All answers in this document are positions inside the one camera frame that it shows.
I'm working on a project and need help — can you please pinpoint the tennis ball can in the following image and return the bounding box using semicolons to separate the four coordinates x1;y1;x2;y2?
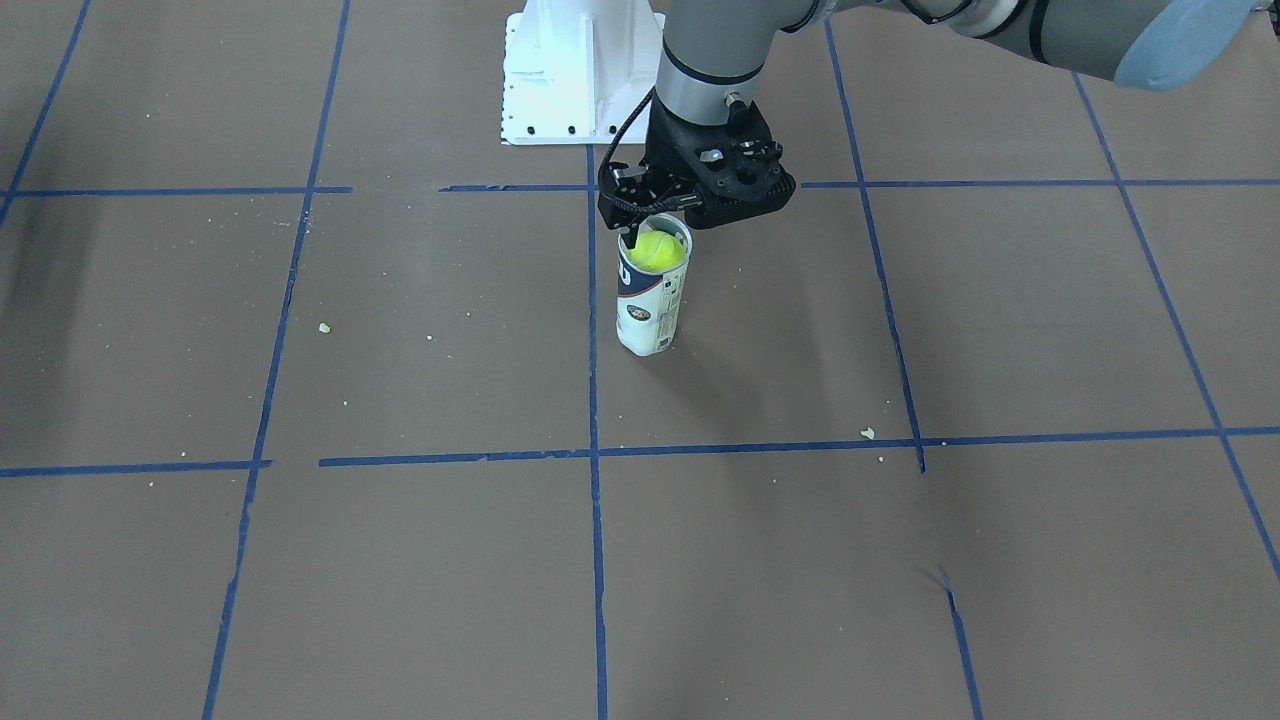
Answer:
616;213;692;357

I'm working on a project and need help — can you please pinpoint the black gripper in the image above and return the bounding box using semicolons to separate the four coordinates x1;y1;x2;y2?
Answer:
622;97;797;252

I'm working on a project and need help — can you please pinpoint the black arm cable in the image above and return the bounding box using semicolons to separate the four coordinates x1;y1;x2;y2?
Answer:
602;88;657;201

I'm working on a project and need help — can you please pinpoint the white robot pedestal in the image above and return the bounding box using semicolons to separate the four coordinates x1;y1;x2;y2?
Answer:
500;1;666;146

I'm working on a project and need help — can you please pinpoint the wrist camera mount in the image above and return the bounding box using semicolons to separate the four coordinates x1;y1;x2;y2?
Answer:
596;161;704;231

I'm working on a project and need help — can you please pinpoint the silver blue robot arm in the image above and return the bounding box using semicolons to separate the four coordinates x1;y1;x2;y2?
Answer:
598;1;1277;237

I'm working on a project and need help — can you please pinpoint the yellow tennis ball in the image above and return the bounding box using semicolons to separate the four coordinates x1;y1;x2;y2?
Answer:
625;231;687;275

